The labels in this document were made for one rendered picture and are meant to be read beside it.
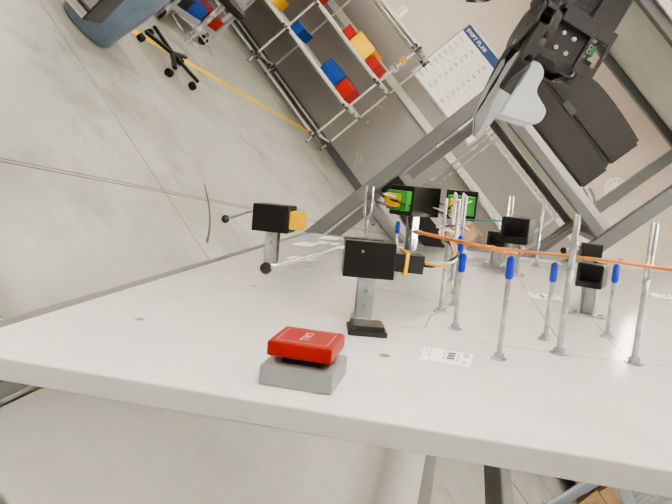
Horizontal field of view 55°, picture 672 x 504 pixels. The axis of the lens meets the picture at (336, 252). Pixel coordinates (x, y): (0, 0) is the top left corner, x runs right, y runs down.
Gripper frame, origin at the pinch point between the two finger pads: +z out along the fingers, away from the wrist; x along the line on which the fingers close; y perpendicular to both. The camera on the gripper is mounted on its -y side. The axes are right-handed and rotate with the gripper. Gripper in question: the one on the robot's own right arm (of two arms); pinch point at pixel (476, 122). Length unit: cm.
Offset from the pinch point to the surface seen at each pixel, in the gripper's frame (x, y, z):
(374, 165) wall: 784, 70, -27
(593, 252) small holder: 58, 46, -1
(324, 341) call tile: -20.9, -5.7, 23.4
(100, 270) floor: 173, -59, 86
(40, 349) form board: -17.2, -24.6, 35.9
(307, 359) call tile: -22.4, -6.4, 24.9
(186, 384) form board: -22.9, -13.2, 30.6
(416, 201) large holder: 68, 11, 8
